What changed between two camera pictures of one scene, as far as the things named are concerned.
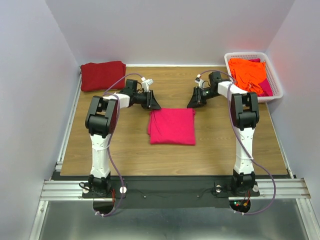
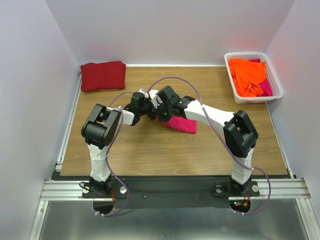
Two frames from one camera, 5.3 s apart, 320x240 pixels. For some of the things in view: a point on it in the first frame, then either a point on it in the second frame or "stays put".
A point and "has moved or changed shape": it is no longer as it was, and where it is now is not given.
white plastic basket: (271, 76) stays put
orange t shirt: (247, 75) stays put
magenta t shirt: (172, 126) has moved or changed shape
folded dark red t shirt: (102, 76) stays put
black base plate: (131, 192) stays put
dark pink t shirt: (264, 85) stays put
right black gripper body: (197, 96) -> (160, 115)
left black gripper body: (150, 99) -> (149, 109)
